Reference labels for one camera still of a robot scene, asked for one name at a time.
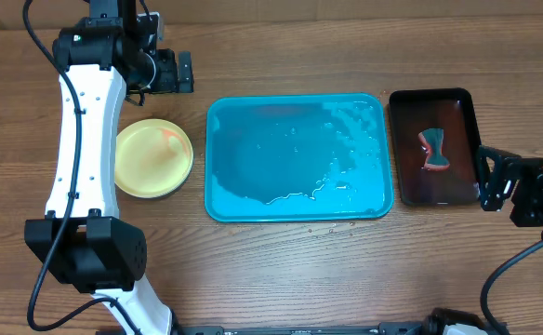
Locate orange green sponge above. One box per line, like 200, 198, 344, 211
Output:
417, 128, 450, 171

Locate yellow-green plate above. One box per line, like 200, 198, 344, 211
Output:
114, 119, 194, 199

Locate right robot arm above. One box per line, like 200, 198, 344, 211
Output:
416, 146, 543, 335

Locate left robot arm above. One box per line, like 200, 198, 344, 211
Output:
24, 0, 193, 334

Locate black rectangular tray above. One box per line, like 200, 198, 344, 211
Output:
388, 87, 481, 206

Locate teal plastic tray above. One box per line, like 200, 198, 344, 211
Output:
205, 93, 394, 222

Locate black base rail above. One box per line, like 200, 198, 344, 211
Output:
171, 321, 439, 335

